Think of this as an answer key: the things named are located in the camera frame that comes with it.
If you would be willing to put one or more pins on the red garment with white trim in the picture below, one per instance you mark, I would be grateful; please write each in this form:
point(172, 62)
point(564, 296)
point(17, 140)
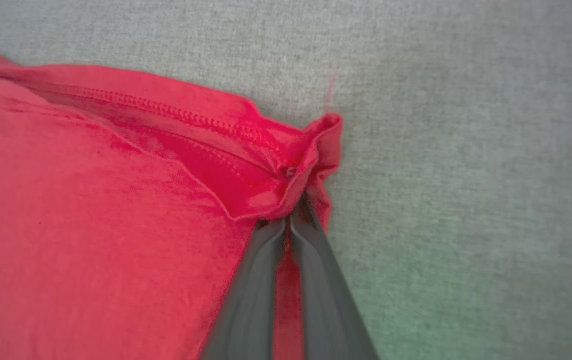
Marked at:
point(91, 225)

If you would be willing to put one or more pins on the grey fabric sofa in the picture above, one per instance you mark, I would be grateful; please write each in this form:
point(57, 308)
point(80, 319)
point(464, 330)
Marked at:
point(466, 175)

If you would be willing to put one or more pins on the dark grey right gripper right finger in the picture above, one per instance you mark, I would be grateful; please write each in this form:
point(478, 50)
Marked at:
point(326, 305)

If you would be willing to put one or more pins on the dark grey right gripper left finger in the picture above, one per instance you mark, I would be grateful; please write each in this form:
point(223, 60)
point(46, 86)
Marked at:
point(248, 310)

